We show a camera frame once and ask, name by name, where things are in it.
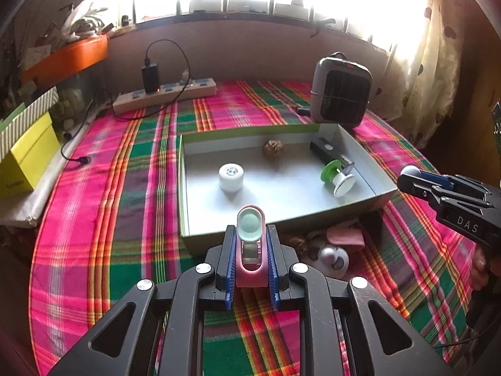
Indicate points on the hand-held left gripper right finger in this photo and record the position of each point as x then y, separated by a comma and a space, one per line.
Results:
272, 266

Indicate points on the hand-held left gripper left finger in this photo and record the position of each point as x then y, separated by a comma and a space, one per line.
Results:
231, 266

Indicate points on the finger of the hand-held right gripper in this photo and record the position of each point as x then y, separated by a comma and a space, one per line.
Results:
434, 180
411, 186

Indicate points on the small white ball-headed item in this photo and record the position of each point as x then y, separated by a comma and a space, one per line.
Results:
410, 171

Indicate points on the pink clip with mint oval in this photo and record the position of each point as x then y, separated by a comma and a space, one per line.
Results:
250, 280

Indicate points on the white round device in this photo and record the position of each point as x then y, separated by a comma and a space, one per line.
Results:
332, 260

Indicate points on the shallow green cardboard box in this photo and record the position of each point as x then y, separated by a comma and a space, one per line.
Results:
282, 188

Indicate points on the pink case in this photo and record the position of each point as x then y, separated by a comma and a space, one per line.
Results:
346, 237

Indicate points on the green and white spool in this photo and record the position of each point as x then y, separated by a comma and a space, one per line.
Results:
330, 170

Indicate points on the small white jar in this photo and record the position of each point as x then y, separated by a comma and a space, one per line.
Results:
231, 178

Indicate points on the black rectangular light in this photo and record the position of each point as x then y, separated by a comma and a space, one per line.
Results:
323, 149

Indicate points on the brown walnut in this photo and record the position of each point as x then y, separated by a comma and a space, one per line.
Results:
295, 241
273, 149

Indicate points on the person's right hand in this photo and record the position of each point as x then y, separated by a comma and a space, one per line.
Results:
478, 270

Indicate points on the spotted cream curtain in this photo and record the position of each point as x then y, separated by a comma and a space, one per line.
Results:
430, 66

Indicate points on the grey portable space heater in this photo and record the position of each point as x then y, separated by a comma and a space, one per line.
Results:
340, 94

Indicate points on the pink green plaid blanket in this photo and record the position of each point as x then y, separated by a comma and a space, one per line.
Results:
117, 223

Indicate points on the white power strip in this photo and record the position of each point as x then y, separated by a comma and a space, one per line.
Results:
172, 94

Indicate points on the black window latch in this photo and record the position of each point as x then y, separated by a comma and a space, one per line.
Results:
325, 23

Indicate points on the white plug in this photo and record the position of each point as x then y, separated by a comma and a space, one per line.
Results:
185, 78

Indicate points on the black charger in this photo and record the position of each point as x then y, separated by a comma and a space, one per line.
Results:
150, 80

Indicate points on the green patterned container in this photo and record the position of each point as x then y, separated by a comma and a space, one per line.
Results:
68, 102

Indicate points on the yellow box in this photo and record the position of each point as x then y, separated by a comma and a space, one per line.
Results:
27, 156

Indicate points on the striped green box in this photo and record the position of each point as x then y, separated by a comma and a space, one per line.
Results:
31, 115

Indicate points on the orange tray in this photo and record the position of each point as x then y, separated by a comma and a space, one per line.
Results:
74, 56

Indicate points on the small dark windowsill object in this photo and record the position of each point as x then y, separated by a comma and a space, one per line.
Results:
125, 20

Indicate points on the pile of papers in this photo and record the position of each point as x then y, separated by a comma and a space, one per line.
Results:
84, 23

